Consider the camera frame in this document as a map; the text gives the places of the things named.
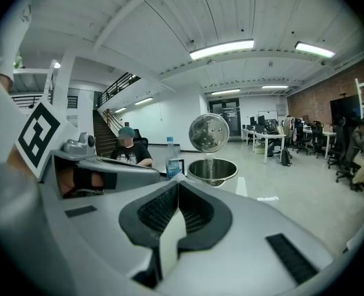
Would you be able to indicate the row of black office chairs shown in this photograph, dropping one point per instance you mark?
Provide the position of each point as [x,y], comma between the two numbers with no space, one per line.
[338,153]

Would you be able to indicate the green bottle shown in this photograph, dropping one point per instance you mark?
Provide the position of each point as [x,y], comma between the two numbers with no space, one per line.
[18,63]

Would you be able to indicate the round white lamp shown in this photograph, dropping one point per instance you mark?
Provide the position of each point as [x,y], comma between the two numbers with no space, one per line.
[56,64]

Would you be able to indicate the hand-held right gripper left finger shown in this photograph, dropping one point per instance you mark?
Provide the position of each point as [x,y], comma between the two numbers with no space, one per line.
[107,242]

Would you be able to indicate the person's left hand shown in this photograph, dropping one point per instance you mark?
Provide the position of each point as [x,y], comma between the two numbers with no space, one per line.
[66,180]

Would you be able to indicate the steel pot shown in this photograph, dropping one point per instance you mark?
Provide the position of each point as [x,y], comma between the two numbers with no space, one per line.
[212,170]

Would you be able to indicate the black glass double door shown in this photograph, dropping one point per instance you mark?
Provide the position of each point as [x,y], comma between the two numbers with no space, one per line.
[224,122]

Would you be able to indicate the black computer monitors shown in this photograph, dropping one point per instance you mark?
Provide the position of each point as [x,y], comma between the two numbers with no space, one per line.
[261,120]

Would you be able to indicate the white whiteboard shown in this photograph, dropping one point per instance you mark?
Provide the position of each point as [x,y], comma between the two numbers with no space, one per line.
[268,115]

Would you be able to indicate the black office chair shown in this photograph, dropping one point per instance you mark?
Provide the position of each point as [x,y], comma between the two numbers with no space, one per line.
[143,142]

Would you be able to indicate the silver fisheye camera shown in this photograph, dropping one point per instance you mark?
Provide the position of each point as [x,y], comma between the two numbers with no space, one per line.
[77,148]

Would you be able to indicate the black metal railing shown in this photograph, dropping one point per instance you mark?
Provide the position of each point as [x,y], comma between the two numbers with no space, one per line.
[120,83]
[46,101]

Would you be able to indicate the person's white shirt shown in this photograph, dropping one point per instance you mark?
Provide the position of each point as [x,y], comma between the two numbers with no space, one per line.
[12,51]

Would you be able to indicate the row of white desks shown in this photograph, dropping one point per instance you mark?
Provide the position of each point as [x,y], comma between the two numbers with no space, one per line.
[274,136]

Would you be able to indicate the dark backpack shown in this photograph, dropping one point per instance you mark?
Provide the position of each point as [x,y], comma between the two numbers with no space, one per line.
[286,158]

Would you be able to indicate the clear plastic water bottle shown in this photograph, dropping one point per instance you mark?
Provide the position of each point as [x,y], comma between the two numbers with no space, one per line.
[172,165]

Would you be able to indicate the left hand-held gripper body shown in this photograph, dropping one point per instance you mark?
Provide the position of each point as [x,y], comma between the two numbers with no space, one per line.
[43,125]

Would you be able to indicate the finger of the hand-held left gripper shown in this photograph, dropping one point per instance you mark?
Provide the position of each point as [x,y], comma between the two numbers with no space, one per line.
[138,176]

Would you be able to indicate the long ceiling light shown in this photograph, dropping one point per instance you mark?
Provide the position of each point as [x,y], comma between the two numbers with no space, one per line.
[120,110]
[275,87]
[221,49]
[225,92]
[314,49]
[143,100]

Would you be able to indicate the person's left forearm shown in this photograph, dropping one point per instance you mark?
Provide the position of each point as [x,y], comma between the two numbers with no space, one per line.
[15,160]

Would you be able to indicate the brown wooden staircase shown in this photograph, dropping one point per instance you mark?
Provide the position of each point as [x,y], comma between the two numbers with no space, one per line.
[103,140]

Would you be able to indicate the black wall screen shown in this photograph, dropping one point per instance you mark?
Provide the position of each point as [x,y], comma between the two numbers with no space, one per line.
[345,109]

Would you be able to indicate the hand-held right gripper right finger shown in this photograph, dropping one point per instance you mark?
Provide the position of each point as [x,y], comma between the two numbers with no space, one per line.
[246,242]

